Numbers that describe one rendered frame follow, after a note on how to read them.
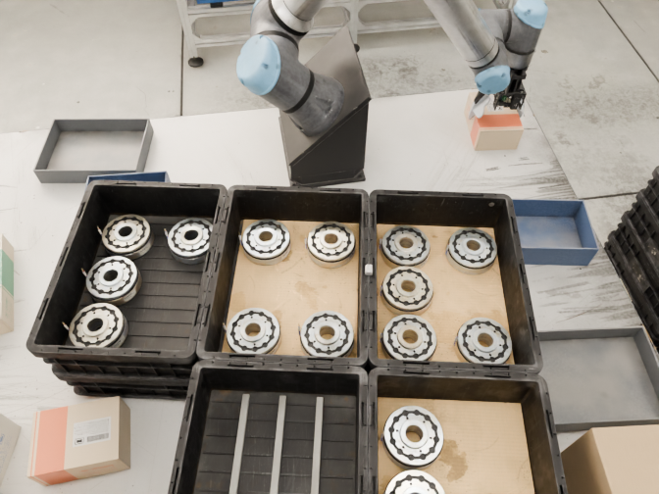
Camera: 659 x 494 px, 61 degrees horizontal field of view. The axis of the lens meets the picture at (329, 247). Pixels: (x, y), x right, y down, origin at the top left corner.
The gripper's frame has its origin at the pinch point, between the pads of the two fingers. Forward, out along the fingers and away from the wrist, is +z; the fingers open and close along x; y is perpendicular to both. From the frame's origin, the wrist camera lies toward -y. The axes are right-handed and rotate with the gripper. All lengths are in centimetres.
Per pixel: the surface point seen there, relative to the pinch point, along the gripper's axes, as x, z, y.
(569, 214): 13.1, 3.6, 32.8
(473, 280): -19, -8, 58
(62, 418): -101, -2, 82
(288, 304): -57, -8, 62
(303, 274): -54, -8, 55
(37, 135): -130, 5, -4
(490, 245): -14, -11, 51
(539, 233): 4.6, 4.9, 37.7
